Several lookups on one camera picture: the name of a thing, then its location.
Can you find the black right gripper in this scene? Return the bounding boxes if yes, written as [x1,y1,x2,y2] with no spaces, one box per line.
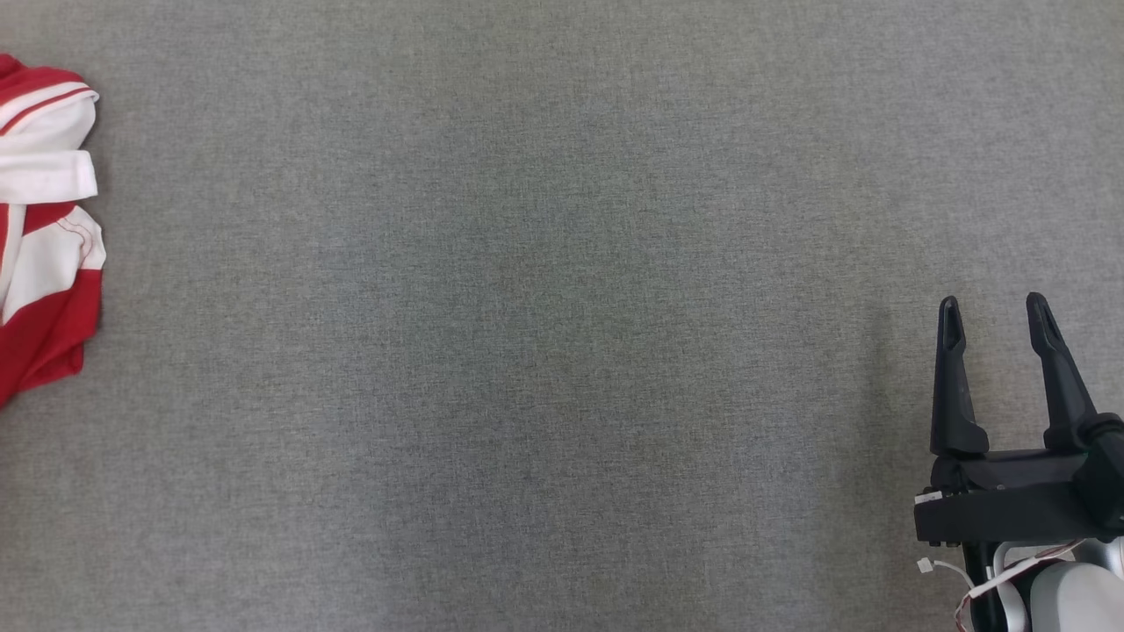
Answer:
[913,292,1124,547]

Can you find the thin white cable with connector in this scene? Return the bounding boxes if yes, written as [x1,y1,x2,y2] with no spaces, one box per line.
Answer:
[918,557,977,593]

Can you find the red and white garment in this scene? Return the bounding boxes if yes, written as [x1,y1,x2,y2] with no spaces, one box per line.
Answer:
[0,53,107,410]

